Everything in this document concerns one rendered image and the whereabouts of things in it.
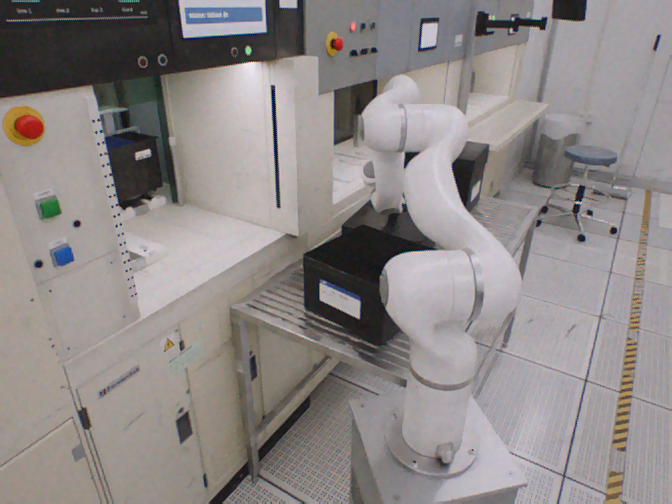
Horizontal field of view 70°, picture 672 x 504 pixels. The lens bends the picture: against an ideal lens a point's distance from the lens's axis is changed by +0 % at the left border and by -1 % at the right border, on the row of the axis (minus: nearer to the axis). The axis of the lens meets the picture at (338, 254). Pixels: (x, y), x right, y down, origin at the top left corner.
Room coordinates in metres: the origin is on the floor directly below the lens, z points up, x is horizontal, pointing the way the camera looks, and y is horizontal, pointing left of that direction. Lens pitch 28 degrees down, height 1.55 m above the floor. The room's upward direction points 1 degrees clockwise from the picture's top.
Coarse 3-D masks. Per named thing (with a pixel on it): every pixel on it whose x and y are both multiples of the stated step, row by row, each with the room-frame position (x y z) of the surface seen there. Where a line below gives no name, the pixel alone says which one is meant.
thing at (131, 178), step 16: (112, 112) 1.59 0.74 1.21; (112, 128) 1.61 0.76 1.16; (128, 128) 1.68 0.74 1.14; (128, 144) 1.56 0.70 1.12; (144, 144) 1.61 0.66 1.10; (112, 160) 1.50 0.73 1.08; (128, 160) 1.54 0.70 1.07; (144, 160) 1.60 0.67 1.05; (128, 176) 1.53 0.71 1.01; (144, 176) 1.59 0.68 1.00; (160, 176) 1.64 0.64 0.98; (128, 192) 1.52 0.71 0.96; (144, 192) 1.58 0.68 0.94
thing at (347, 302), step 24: (336, 240) 1.26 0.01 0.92; (360, 240) 1.36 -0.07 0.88; (384, 240) 1.31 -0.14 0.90; (408, 240) 1.26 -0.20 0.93; (312, 264) 1.13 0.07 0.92; (336, 264) 1.27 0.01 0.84; (360, 264) 1.36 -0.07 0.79; (384, 264) 1.30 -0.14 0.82; (312, 288) 1.13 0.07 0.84; (336, 288) 1.07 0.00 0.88; (360, 288) 1.02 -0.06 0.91; (336, 312) 1.07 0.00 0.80; (360, 312) 1.02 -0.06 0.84; (384, 312) 0.99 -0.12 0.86; (384, 336) 0.99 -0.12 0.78
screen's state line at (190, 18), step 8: (184, 8) 1.15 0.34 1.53; (192, 8) 1.16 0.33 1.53; (200, 8) 1.18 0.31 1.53; (208, 8) 1.21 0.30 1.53; (216, 8) 1.23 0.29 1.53; (224, 8) 1.25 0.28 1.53; (232, 8) 1.27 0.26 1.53; (240, 8) 1.30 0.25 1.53; (248, 8) 1.32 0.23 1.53; (256, 8) 1.35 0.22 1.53; (192, 16) 1.16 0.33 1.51; (200, 16) 1.18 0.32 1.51; (208, 16) 1.20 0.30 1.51; (216, 16) 1.22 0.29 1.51; (224, 16) 1.25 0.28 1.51; (232, 16) 1.27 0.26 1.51; (240, 16) 1.29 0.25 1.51; (248, 16) 1.32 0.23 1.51; (256, 16) 1.34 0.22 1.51
